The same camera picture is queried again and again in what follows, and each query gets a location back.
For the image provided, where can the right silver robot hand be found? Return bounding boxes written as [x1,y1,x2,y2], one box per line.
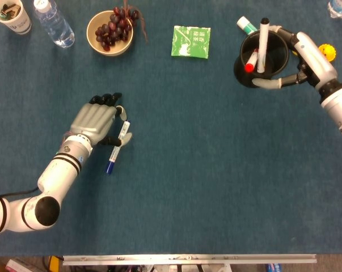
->
[252,24,338,90]

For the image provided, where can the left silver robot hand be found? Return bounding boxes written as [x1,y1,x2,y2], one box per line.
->
[70,92,133,148]

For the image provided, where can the blue capped white marker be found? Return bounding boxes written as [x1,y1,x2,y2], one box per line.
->
[104,120,132,175]

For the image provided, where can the black capped white marker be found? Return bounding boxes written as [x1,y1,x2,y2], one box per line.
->
[257,18,271,73]

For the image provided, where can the red capped white marker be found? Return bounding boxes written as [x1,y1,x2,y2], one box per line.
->
[244,48,259,74]

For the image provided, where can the black cup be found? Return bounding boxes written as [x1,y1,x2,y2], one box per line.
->
[233,30,290,89]

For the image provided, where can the small yellow toy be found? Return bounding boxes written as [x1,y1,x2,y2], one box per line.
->
[318,44,337,62]

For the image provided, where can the blue labelled water bottle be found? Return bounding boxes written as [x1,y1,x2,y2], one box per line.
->
[326,0,342,19]

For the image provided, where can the beige bowl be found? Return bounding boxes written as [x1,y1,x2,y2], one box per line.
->
[86,10,134,57]

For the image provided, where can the white green glue stick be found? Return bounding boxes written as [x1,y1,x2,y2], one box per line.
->
[236,16,259,36]

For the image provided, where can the dark red grape bunch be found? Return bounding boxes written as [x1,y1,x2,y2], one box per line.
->
[95,0,149,52]

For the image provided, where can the clear unlabelled water bottle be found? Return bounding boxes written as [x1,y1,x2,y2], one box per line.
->
[33,0,75,49]

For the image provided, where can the blue table cloth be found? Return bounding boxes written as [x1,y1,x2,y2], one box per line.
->
[0,0,342,257]

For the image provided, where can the white paper cup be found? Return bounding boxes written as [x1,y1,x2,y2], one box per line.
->
[0,0,32,35]

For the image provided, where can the green paper packet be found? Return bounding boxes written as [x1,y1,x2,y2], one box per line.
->
[171,25,212,60]

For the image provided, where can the dark clips in cup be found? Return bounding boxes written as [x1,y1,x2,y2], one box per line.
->
[0,3,20,21]

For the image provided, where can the yellow black tool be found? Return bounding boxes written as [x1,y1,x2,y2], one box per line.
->
[48,256,63,272]

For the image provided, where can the pink box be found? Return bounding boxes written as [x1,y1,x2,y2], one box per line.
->
[5,257,37,272]

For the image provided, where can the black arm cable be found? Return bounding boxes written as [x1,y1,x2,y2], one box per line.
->
[0,186,40,201]

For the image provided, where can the aluminium rail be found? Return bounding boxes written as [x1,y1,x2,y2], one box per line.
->
[62,254,318,266]

